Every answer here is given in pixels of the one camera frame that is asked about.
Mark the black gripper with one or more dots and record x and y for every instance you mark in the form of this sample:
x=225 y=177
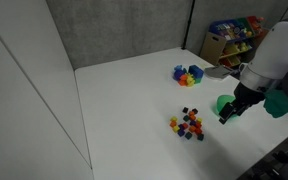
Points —
x=247 y=95

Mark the small blue cube block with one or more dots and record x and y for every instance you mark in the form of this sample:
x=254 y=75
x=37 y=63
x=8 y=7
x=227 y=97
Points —
x=181 y=132

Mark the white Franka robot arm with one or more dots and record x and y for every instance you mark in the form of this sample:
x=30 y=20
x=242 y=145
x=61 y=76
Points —
x=277 y=46

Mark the green translucent plastic bowl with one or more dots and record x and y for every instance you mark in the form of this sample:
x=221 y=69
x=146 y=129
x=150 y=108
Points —
x=222 y=101

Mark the small yellow cube block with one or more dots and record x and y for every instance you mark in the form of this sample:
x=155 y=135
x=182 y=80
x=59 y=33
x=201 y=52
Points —
x=174 y=118
x=199 y=120
x=176 y=128

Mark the small red cube block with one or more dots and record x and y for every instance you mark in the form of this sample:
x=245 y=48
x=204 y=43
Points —
x=198 y=125
x=185 y=125
x=198 y=131

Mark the small black cube block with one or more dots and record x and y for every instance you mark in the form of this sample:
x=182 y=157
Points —
x=194 y=111
x=185 y=109

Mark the small dark green cube block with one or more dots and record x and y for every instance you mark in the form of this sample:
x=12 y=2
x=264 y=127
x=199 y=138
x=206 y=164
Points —
x=200 y=137
x=186 y=118

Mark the small orange cube block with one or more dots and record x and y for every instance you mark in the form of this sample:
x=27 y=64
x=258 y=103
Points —
x=173 y=123
x=192 y=117
x=191 y=113
x=192 y=128

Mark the small purple cube block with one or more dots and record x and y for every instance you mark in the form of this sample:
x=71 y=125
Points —
x=192 y=123
x=181 y=127

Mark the green toy block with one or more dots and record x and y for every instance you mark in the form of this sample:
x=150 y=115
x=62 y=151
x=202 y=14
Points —
x=198 y=80

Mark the small teal cube block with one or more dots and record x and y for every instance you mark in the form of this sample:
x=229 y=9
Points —
x=188 y=135

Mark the yellow storage bin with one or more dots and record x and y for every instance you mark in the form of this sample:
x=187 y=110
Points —
x=232 y=61
x=232 y=50

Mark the yellow toy piece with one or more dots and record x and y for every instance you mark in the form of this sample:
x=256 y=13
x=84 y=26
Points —
x=190 y=80

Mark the large blue toy box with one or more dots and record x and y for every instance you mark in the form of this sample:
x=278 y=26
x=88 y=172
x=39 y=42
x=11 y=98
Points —
x=196 y=71

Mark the orange toy piece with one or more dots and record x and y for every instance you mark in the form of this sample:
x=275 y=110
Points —
x=183 y=80

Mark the black perforated board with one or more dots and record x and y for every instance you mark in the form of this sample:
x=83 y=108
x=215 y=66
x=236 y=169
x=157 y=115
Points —
x=277 y=163

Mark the cardboard box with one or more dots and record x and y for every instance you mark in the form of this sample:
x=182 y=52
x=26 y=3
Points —
x=212 y=48

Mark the purple toy piece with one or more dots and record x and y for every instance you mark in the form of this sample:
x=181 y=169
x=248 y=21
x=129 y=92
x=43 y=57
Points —
x=177 y=75

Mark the light blue toy figure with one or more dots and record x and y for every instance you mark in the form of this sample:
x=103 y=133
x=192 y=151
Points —
x=178 y=68

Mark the wooden toy shelf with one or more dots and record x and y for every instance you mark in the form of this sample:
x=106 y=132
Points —
x=250 y=41

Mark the blue storage bin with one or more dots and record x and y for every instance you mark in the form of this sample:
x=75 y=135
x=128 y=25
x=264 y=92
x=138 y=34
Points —
x=225 y=29

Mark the green storage bin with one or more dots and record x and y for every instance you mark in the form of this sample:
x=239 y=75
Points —
x=243 y=23

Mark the red storage bin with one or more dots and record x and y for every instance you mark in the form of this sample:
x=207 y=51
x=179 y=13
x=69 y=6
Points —
x=254 y=20

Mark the black tripod pole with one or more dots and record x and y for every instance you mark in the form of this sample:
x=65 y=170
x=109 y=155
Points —
x=188 y=25

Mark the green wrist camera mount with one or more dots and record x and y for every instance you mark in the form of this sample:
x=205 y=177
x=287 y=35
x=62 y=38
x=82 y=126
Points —
x=277 y=105

